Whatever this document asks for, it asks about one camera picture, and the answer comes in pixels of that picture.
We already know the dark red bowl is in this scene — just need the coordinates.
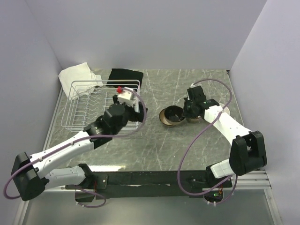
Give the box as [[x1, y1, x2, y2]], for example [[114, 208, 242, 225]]
[[187, 116, 202, 123]]

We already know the dark brown patterned bowl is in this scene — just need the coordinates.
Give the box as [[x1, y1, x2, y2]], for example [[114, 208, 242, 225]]
[[159, 108, 185, 127]]

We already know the tan ceramic bowl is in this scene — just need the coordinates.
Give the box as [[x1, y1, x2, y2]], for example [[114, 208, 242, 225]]
[[164, 105, 184, 124]]

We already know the orange bowl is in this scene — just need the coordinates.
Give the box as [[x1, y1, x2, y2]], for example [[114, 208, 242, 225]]
[[219, 103, 230, 115]]

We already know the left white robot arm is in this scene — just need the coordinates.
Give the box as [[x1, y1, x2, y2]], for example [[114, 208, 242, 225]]
[[10, 89, 148, 201]]

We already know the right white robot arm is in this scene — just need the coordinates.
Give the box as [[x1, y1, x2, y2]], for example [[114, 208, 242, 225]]
[[183, 85, 267, 187]]

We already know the black folded cloth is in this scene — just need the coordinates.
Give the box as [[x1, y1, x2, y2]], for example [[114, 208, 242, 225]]
[[106, 68, 143, 89]]

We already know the white folded cloth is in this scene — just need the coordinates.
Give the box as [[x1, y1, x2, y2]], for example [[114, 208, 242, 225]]
[[58, 62, 103, 101]]

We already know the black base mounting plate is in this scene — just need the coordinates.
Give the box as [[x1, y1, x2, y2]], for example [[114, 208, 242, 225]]
[[79, 170, 221, 199]]

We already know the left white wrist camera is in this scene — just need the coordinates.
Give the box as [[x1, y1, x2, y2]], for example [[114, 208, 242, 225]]
[[117, 86, 135, 107]]

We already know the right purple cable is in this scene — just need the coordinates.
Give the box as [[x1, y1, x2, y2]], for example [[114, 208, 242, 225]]
[[177, 78, 239, 204]]

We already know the purple cable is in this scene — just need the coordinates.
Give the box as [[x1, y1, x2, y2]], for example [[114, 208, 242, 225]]
[[177, 78, 239, 204], [3, 87, 148, 209]]

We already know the white wire dish rack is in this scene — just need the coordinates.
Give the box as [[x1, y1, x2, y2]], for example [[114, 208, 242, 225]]
[[61, 80, 141, 133]]

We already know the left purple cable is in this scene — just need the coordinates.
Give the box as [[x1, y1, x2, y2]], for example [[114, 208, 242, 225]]
[[3, 87, 148, 209]]

